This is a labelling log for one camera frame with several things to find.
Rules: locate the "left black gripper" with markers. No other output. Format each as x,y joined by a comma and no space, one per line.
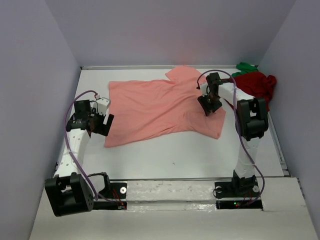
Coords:
100,123

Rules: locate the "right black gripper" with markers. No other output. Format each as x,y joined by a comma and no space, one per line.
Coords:
209,104

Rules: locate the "pink t shirt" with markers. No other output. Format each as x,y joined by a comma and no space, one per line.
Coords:
148,109

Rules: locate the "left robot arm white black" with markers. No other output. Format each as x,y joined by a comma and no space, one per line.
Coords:
72,191

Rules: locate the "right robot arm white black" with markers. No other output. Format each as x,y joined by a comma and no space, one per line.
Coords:
251,123

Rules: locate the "green t shirt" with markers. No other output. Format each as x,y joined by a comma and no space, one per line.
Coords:
244,68

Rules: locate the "red t shirt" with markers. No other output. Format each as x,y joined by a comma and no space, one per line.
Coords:
257,84

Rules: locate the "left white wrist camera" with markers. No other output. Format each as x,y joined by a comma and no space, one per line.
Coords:
102,106

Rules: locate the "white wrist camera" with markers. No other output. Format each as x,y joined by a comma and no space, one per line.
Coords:
102,106
204,88

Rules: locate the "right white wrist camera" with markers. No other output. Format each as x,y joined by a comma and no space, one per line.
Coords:
204,88

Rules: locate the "aluminium rail back edge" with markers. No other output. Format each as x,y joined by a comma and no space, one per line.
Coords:
152,67

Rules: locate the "aluminium rail front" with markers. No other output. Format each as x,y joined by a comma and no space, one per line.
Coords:
173,179

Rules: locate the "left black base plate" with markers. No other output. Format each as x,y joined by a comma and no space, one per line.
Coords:
114,199

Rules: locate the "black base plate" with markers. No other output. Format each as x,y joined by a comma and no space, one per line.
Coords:
114,199
228,199

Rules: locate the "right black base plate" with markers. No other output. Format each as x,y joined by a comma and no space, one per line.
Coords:
228,199

